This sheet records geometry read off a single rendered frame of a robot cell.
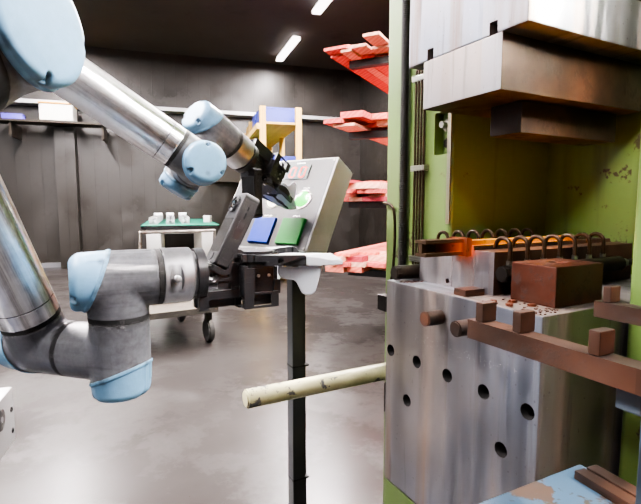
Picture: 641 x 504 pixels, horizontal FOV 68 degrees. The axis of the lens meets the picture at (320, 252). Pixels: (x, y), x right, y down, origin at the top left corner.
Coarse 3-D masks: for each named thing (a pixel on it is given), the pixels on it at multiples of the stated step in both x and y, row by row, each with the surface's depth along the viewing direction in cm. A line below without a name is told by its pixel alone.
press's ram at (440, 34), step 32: (416, 0) 98; (448, 0) 90; (480, 0) 83; (512, 0) 77; (544, 0) 76; (576, 0) 80; (608, 0) 84; (416, 32) 98; (448, 32) 90; (480, 32) 83; (512, 32) 80; (544, 32) 80; (576, 32) 80; (608, 32) 84; (640, 32) 89; (416, 64) 99; (640, 64) 98
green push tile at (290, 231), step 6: (282, 222) 123; (288, 222) 122; (294, 222) 120; (300, 222) 119; (282, 228) 122; (288, 228) 121; (294, 228) 119; (300, 228) 118; (282, 234) 121; (288, 234) 120; (294, 234) 119; (300, 234) 118; (276, 240) 121; (282, 240) 120; (288, 240) 119; (294, 240) 118
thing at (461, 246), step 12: (420, 240) 84; (432, 240) 84; (444, 240) 85; (456, 240) 87; (468, 240) 87; (480, 240) 90; (492, 240) 91; (552, 240) 99; (420, 252) 85; (432, 252) 85; (444, 252) 86; (456, 252) 87; (468, 252) 87
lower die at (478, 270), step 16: (592, 240) 103; (608, 240) 106; (448, 256) 93; (464, 256) 89; (480, 256) 86; (496, 256) 83; (512, 256) 85; (592, 256) 96; (608, 256) 99; (624, 256) 101; (432, 272) 97; (448, 272) 93; (464, 272) 89; (480, 272) 86; (608, 272) 99; (624, 272) 102; (496, 288) 84
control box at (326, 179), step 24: (312, 168) 127; (336, 168) 123; (240, 192) 139; (312, 192) 123; (336, 192) 124; (264, 216) 129; (288, 216) 124; (312, 216) 119; (336, 216) 124; (312, 240) 117
